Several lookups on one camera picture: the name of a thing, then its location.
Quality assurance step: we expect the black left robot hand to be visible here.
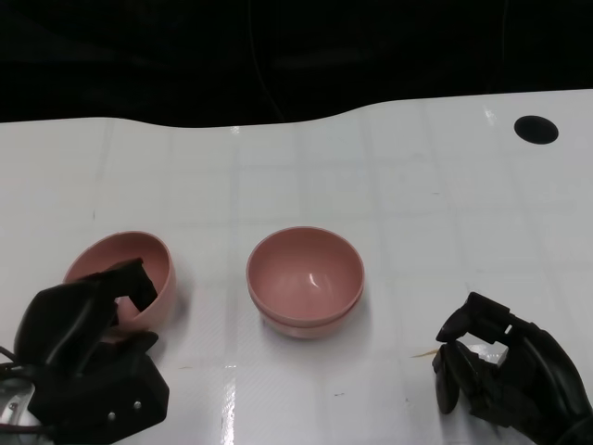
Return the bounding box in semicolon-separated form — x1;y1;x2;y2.
12;258;161;376

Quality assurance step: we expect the pink plastic bowl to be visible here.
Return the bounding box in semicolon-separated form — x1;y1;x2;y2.
249;289;365;341
246;225;366;325
62;231;178;344

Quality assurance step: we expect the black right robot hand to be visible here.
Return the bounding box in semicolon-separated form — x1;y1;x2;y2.
431;290;587;441

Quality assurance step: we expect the black round table grommet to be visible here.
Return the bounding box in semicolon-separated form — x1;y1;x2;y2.
513;115;560;146

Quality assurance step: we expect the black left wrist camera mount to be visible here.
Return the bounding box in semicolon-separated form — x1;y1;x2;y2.
27;347;170;433

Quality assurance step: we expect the black backdrop cloth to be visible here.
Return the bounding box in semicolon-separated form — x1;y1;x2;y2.
0;0;593;129

